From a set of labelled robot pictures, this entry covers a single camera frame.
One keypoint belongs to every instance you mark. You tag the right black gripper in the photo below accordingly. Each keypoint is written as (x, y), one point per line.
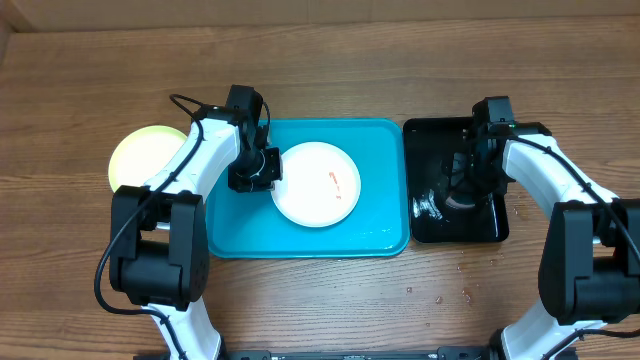
(461, 184)

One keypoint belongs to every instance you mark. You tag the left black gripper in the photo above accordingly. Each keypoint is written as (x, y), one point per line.
(275, 172)

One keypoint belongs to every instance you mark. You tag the green dish sponge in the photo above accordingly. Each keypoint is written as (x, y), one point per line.
(460, 202)

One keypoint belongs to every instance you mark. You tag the teal plastic tray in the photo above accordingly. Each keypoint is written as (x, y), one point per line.
(248, 225)

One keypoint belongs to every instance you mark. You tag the white round plate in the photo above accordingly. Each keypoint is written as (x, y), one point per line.
(320, 185)

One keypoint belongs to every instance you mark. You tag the yellow-green round plate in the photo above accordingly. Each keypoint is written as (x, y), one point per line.
(142, 154)

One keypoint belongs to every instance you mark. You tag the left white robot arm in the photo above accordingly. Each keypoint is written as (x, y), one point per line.
(157, 260)

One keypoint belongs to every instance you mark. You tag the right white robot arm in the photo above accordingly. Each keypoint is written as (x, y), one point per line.
(588, 276)

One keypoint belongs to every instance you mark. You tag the black plastic water tray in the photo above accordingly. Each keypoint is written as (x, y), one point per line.
(430, 145)

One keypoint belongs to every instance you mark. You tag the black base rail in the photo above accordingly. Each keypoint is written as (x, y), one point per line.
(442, 353)

